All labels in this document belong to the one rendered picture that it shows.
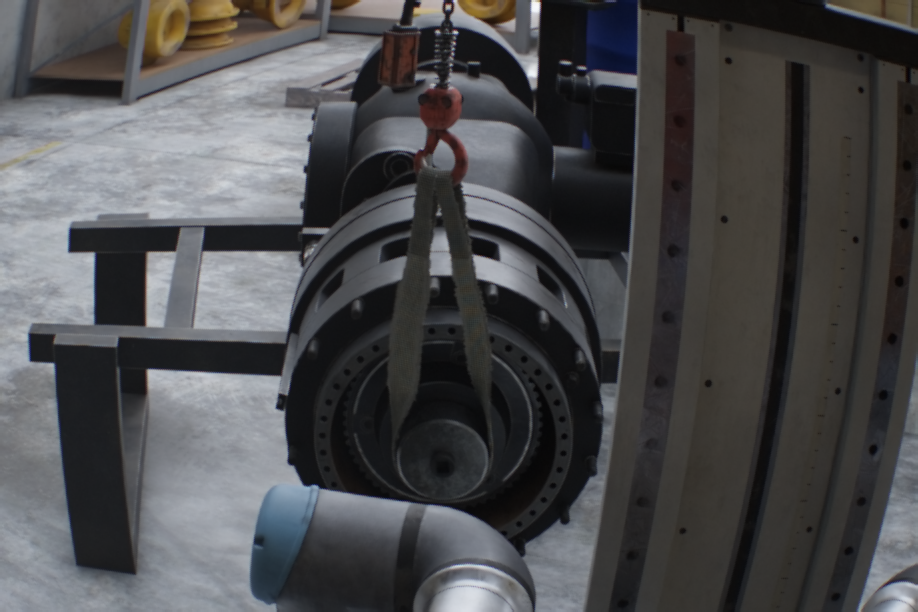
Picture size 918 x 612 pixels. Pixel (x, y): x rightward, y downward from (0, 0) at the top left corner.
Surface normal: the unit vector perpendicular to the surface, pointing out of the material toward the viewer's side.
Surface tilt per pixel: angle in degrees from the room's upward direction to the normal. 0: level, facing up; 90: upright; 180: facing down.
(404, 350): 94
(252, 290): 0
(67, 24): 90
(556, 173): 50
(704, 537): 90
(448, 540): 26
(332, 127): 34
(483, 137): 6
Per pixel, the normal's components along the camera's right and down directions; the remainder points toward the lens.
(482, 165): 0.07, -0.69
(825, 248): -0.08, 0.32
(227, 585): 0.07, -0.94
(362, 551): -0.08, -0.31
